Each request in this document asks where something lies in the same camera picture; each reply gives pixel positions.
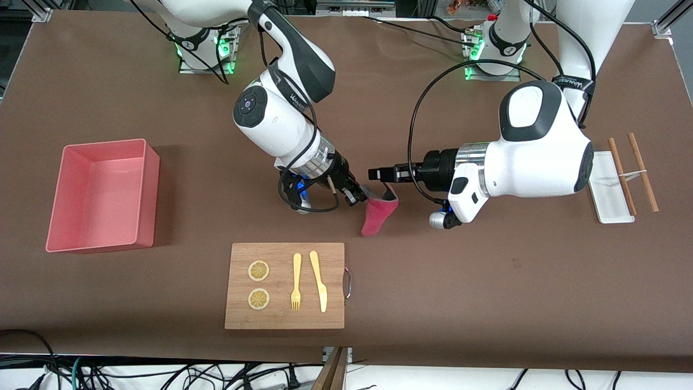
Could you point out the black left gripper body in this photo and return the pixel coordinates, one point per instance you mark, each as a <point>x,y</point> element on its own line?
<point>439,164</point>

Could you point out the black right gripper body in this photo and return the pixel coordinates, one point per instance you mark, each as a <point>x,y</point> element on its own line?
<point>341,171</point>

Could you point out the pink fluffy cloth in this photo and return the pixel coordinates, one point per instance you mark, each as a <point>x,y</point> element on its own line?
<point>376,216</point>

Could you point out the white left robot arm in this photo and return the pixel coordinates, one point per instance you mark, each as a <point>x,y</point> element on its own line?
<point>541,157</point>

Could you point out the yellow plastic knife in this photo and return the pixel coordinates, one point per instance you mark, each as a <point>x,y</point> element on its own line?
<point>319,281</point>

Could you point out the yellow plastic fork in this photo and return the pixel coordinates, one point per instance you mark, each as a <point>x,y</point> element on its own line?
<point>296,271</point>

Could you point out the lemon slice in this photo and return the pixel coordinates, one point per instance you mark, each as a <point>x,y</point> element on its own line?
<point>259,271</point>
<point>259,299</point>

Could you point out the brown table cover sheet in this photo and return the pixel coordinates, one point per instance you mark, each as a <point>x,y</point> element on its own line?
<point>487,281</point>

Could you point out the wooden cutting board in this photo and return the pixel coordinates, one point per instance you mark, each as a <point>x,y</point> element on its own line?
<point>284,319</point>

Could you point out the orange object behind table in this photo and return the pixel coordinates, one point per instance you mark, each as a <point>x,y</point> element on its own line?
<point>459,5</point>

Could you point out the grey device behind table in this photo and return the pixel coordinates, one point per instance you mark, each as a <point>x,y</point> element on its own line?
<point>354,6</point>

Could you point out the white rectangular tray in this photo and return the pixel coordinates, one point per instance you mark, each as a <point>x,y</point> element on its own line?
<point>609,200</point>

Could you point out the wooden beam below table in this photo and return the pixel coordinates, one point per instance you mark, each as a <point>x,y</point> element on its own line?
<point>330,374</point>

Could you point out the black power plug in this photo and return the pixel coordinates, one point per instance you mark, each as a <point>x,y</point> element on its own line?
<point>293,379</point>

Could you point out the white band joining rods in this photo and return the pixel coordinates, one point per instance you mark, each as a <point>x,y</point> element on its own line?
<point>633,173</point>

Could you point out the pink plastic bin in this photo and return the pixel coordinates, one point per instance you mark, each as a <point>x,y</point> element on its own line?
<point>103,200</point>

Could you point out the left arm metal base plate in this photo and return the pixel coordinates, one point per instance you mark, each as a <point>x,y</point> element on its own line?
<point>509,77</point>

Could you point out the small metal bracket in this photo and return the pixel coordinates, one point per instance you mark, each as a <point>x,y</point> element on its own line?
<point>349,353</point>

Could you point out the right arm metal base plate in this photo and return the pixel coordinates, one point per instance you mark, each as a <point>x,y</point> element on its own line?
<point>189,69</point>

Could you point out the aluminium frame profile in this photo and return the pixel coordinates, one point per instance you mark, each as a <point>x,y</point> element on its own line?
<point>668,19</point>
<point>42,15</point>

